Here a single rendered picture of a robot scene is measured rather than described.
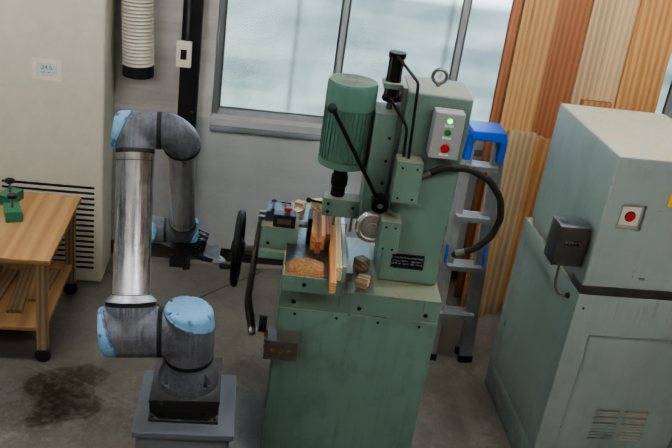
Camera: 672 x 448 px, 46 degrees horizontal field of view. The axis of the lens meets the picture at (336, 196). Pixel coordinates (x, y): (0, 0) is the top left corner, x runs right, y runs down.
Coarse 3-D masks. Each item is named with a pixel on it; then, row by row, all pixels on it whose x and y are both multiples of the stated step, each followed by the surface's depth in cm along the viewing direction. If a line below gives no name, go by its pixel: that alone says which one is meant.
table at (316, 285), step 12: (300, 228) 298; (300, 240) 289; (264, 252) 285; (276, 252) 285; (288, 252) 280; (300, 252) 281; (312, 252) 282; (324, 252) 283; (324, 264) 275; (288, 276) 265; (300, 276) 266; (288, 288) 267; (300, 288) 267; (312, 288) 267; (324, 288) 267; (336, 288) 267
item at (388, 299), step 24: (360, 240) 318; (360, 288) 283; (384, 288) 286; (408, 288) 288; (432, 288) 290; (336, 312) 283; (360, 312) 283; (384, 312) 283; (408, 312) 283; (432, 312) 283
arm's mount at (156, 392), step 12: (156, 360) 256; (216, 360) 259; (156, 372) 251; (156, 384) 246; (156, 396) 241; (168, 396) 242; (204, 396) 243; (216, 396) 244; (156, 408) 241; (168, 408) 241; (180, 408) 242; (192, 408) 242; (204, 408) 243; (216, 408) 243; (156, 420) 243; (168, 420) 243; (180, 420) 243; (192, 420) 244; (204, 420) 244; (216, 420) 246
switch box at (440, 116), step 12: (444, 108) 263; (432, 120) 264; (444, 120) 260; (456, 120) 260; (432, 132) 262; (456, 132) 261; (432, 144) 263; (456, 144) 263; (432, 156) 265; (444, 156) 265; (456, 156) 265
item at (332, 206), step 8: (328, 192) 290; (328, 200) 286; (336, 200) 286; (344, 200) 286; (352, 200) 286; (328, 208) 287; (336, 208) 287; (344, 208) 287; (336, 216) 288; (344, 216) 288
